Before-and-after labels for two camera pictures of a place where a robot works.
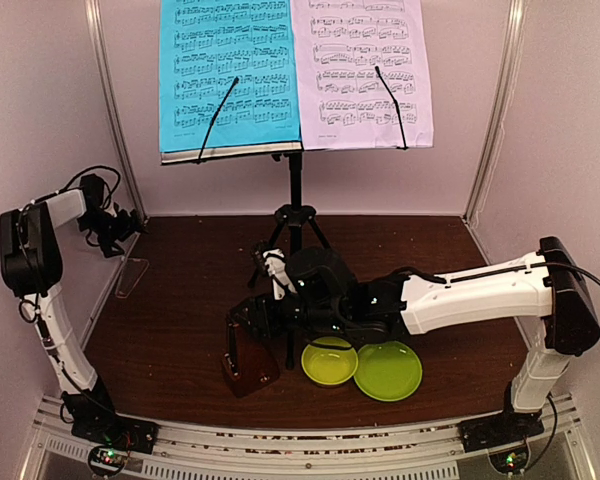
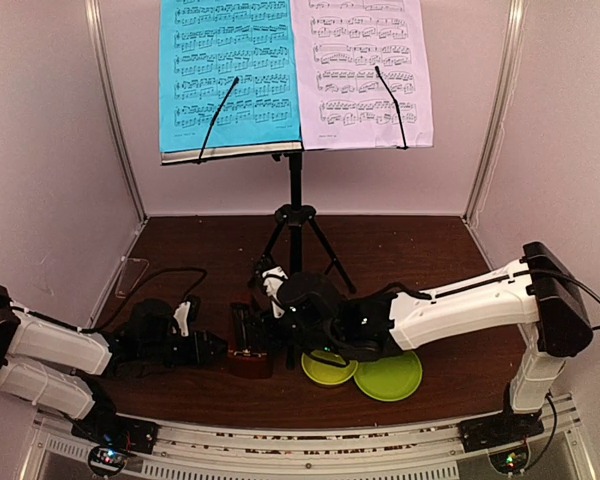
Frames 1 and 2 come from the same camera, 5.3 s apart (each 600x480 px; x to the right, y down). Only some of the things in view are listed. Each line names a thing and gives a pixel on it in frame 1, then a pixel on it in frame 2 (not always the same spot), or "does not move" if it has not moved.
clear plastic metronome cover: (131, 274) does not move
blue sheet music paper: (204, 46) does not move
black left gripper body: (111, 229) -> (187, 356)
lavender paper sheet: (343, 104) does not move
